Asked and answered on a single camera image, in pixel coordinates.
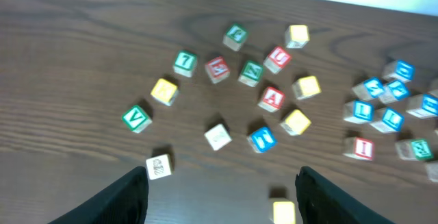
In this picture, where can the green 7 block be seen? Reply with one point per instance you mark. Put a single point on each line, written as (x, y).
(185, 63)

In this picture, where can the green J block left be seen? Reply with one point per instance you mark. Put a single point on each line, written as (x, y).
(235, 37)

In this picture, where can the blue L block right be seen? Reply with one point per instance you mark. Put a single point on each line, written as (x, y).
(387, 120)

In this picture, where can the green R block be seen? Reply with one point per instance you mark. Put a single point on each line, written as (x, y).
(432, 171)

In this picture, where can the blue 5 block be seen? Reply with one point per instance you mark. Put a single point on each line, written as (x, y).
(422, 106)

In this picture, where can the red U block left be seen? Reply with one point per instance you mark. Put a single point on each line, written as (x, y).
(277, 59)

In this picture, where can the blue T block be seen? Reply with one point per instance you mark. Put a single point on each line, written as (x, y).
(262, 140)

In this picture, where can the green Z block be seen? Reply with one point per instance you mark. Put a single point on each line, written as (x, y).
(251, 73)

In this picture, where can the green B block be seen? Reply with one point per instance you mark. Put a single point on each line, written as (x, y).
(414, 149)

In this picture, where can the blue l block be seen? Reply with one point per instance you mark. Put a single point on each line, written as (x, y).
(358, 112)
(387, 120)

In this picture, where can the yellow S block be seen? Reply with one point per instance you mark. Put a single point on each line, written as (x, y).
(295, 123)

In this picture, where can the blue D block left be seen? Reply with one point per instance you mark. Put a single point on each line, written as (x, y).
(400, 70)

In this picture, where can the yellow block top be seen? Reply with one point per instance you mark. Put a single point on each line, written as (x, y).
(296, 36)

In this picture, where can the blue L block left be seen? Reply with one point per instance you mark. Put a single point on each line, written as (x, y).
(358, 112)

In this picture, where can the yellow O block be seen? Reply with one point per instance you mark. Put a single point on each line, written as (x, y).
(306, 87)

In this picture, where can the blue P block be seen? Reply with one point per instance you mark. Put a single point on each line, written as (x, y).
(394, 91)

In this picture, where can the plain picture block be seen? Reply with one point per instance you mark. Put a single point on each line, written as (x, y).
(159, 166)

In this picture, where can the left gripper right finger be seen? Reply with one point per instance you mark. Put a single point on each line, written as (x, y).
(322, 202)

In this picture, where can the blue 2 block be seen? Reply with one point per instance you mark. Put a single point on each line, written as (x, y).
(369, 89)

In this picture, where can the red E block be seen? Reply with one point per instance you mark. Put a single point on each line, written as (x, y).
(217, 69)

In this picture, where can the yellow C block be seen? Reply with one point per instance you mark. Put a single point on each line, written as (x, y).
(282, 211)

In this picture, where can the red A block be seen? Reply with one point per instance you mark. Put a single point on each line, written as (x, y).
(272, 99)

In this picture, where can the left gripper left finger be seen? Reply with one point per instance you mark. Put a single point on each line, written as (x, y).
(124, 201)

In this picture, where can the red I block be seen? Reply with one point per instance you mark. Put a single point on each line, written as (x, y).
(358, 148)

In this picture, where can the green V block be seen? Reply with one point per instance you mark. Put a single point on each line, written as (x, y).
(136, 119)

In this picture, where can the yellow block far left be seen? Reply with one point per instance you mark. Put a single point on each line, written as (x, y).
(165, 91)

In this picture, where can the plain red-sided block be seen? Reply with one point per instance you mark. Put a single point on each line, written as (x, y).
(218, 137)

